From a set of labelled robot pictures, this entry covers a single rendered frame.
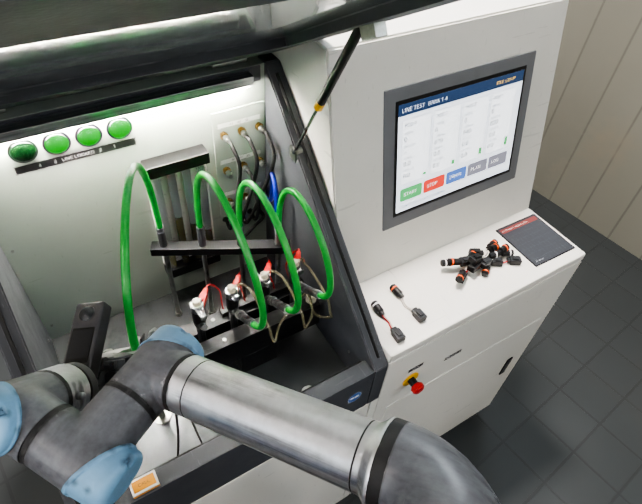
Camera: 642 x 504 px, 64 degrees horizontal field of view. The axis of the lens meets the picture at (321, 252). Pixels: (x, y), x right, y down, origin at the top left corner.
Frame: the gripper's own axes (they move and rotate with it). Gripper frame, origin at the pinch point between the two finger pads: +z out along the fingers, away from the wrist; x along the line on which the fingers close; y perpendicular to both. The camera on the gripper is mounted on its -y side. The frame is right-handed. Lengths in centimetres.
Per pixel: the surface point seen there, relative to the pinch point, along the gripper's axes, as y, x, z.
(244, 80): -53, 14, 22
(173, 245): -19.0, -8.1, 30.6
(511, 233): -19, 76, 73
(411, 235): -19, 47, 54
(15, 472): 58, -99, 85
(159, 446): 26.1, -11.1, 25.2
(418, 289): -5, 48, 52
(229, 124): -46, 8, 29
